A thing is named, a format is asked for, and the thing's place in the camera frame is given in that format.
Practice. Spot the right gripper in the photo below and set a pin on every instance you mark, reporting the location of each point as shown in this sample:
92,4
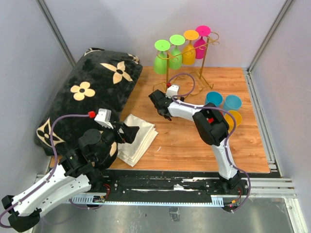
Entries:
164,95

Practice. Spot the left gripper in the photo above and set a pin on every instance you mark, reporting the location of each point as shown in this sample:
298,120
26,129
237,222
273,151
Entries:
129,134

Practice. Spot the green wine glass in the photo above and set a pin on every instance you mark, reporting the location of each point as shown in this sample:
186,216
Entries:
160,62
175,62

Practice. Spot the light blue wine glass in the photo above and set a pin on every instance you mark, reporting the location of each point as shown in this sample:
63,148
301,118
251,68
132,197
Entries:
232,102

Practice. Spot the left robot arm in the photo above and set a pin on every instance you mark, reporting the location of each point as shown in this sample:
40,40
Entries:
80,170

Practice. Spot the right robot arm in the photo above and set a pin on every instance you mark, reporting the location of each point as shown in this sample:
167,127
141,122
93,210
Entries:
213,130

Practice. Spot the back orange wine glass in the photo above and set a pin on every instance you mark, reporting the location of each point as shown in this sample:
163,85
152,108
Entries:
189,52

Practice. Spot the pink wine glass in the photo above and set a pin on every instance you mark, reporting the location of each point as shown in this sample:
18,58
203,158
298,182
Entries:
199,45

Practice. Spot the folded beige cloth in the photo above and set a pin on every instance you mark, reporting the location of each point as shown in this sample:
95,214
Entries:
131,153

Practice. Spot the black floral pillow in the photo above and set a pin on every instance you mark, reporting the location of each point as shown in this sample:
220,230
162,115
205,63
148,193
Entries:
101,79

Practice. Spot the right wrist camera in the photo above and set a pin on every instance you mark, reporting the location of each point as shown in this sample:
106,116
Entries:
172,91

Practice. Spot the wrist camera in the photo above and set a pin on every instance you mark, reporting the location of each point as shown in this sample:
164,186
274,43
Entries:
103,118
172,91

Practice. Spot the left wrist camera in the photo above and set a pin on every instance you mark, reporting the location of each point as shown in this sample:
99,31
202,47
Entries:
103,118

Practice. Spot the gold wire glass rack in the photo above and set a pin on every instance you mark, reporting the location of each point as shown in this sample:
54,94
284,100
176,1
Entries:
212,39

